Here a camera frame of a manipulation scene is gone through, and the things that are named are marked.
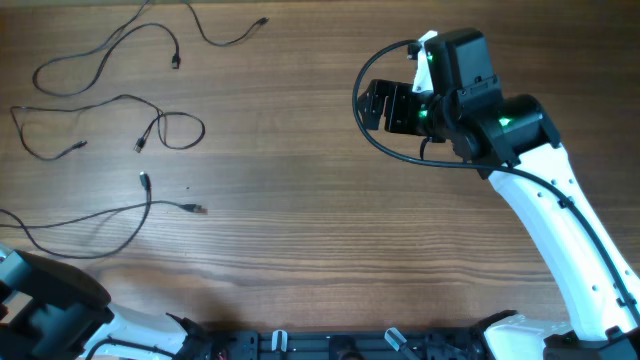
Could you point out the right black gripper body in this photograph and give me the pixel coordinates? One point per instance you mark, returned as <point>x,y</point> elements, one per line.
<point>409,112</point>

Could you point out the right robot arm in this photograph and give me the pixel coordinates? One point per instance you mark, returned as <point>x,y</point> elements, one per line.
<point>456,97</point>

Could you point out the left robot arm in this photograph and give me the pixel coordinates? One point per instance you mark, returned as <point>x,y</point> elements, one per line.
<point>52,310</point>

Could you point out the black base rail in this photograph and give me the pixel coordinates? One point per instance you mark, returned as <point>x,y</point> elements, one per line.
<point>345,345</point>

